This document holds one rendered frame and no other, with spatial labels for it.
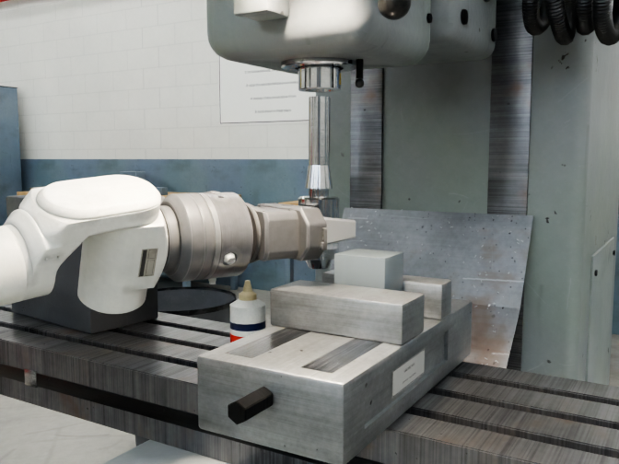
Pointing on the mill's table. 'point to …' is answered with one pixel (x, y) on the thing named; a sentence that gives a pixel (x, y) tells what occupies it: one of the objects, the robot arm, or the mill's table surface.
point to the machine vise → (332, 378)
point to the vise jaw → (348, 310)
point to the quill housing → (321, 33)
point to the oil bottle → (247, 314)
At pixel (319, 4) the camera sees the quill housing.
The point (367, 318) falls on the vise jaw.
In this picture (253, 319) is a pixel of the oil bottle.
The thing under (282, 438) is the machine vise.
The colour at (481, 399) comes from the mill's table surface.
